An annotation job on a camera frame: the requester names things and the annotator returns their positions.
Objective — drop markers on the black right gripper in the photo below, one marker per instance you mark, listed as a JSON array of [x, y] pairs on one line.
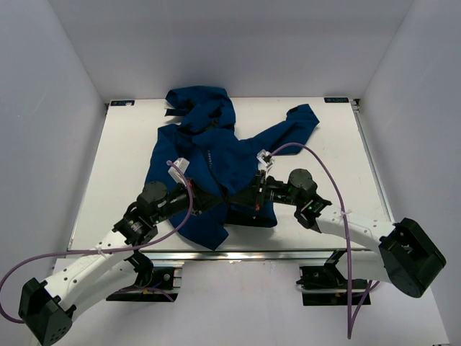
[[251, 195]]

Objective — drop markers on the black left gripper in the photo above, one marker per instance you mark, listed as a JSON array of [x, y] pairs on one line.
[[203, 201]]

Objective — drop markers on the blue zip-up jacket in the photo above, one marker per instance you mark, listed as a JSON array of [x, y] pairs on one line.
[[219, 162]]

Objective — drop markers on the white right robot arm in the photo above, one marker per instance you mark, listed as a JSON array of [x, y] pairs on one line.
[[398, 253]]

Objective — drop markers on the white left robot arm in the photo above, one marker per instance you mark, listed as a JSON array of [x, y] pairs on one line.
[[48, 308]]

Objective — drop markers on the right blue table label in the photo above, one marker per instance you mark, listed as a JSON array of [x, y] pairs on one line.
[[336, 99]]

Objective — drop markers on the blue table label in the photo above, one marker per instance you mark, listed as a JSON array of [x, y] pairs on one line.
[[122, 103], [336, 99]]

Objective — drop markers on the left blue table label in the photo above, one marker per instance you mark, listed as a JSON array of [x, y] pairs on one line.
[[122, 103]]

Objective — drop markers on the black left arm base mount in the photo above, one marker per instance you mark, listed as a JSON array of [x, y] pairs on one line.
[[154, 283]]

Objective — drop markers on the aluminium table front rail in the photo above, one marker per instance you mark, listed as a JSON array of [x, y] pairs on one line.
[[297, 256]]

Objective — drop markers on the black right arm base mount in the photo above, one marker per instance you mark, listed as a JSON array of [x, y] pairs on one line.
[[324, 285]]

